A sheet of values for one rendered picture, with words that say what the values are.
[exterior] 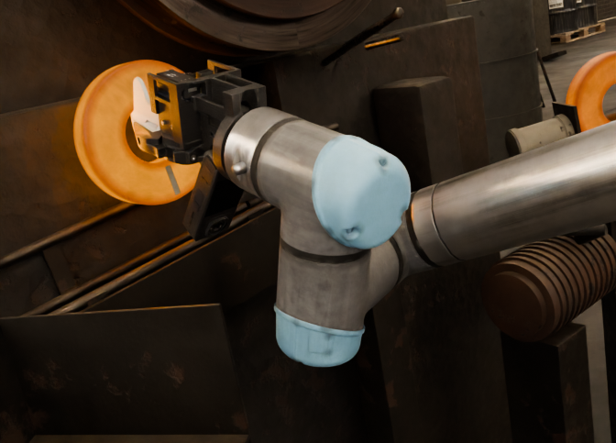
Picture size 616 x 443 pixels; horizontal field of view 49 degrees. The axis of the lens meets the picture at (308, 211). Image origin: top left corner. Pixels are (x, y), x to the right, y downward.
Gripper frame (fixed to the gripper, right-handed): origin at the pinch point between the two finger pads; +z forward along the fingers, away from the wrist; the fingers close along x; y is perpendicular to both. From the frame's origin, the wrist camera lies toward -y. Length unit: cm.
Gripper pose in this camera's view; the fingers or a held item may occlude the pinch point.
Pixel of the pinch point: (143, 116)
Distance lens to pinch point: 76.7
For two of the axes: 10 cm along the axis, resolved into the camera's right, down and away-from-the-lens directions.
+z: -6.6, -3.3, 6.7
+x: -7.5, 3.1, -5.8
